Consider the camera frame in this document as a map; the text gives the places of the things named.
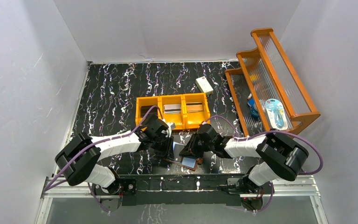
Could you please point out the orange wooden shelf rack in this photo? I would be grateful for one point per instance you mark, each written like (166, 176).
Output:
(266, 72)

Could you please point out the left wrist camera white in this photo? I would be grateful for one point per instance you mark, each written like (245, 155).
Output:
(168, 131)

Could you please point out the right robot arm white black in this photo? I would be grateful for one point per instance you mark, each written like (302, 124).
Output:
(282, 156)

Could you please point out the middle orange bin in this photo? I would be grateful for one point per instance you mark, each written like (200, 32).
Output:
(178, 119)

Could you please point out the left orange bin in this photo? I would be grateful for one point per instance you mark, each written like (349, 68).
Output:
(143, 104)

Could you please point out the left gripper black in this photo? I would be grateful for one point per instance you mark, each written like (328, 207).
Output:
(162, 146)

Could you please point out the brown leather card holder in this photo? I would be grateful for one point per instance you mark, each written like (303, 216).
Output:
(190, 163)

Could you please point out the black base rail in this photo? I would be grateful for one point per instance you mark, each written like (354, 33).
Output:
(226, 189)

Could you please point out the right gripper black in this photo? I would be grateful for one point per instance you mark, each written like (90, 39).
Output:
(190, 149)

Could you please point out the white small box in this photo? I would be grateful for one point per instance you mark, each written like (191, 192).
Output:
(204, 86)

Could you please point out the aluminium frame rail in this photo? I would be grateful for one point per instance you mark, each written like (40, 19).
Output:
(304, 185)

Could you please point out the black credit card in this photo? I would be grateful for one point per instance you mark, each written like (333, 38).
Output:
(144, 110)

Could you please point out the card in right bin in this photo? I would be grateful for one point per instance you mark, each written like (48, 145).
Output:
(194, 107)

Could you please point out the silver card in middle bin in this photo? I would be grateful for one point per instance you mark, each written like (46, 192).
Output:
(172, 108)

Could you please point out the blue packaged item on shelf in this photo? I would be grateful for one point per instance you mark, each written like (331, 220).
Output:
(276, 114)

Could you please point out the right orange bin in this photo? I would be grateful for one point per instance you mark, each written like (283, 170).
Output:
(195, 119)

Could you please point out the orange bin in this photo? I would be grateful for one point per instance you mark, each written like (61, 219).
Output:
(178, 119)
(195, 119)
(143, 104)

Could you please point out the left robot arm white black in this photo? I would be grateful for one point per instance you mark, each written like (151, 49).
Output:
(78, 160)

